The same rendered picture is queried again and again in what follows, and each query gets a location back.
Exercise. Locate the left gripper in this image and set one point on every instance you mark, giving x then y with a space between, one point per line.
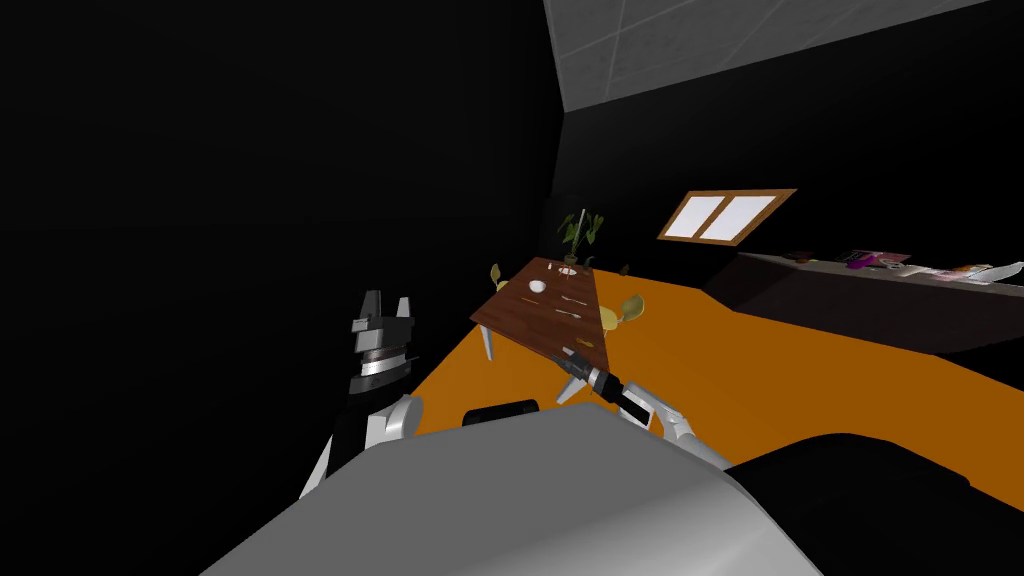
384 332

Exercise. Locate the wooden framed window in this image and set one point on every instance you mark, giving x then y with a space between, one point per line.
724 216

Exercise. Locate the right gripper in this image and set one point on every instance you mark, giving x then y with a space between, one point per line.
578 368

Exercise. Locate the dark long sideboard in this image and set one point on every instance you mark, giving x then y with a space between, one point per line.
864 308

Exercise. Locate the yellow chair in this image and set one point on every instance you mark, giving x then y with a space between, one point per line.
498 277
629 309

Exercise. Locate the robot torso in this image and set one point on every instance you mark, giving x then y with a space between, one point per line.
520 496

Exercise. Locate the brown wooden dining table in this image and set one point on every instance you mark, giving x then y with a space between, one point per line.
552 320

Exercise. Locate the green potted plant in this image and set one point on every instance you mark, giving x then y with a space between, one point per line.
579 232

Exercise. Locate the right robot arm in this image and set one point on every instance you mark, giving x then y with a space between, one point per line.
848 512

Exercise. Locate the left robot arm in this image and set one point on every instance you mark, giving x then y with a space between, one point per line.
386 424

